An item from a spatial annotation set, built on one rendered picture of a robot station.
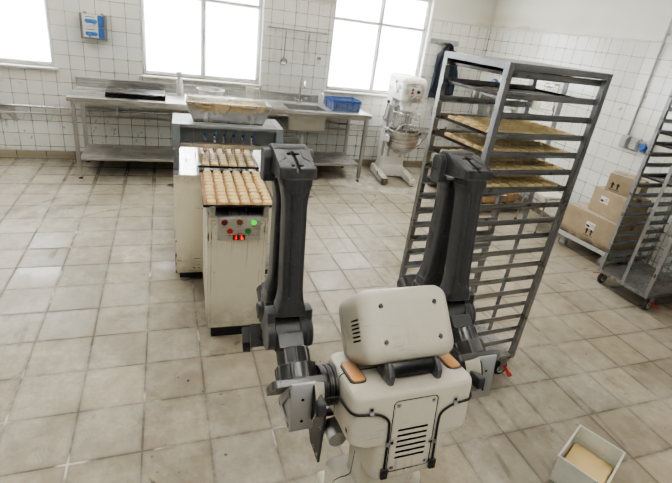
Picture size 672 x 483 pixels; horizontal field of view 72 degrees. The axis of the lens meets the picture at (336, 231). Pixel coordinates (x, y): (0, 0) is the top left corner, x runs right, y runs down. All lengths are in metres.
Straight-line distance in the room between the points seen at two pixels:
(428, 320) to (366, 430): 0.25
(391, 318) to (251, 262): 1.89
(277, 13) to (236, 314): 4.24
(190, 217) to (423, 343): 2.59
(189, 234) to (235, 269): 0.74
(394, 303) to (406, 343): 0.08
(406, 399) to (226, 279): 1.97
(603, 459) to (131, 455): 2.29
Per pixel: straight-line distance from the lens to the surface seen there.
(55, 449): 2.59
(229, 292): 2.85
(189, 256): 3.50
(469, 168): 1.11
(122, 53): 6.18
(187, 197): 3.31
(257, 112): 3.22
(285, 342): 1.00
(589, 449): 2.91
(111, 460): 2.48
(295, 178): 0.91
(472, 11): 7.38
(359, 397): 0.93
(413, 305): 0.97
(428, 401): 1.01
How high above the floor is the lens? 1.87
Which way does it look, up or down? 24 degrees down
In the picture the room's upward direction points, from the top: 8 degrees clockwise
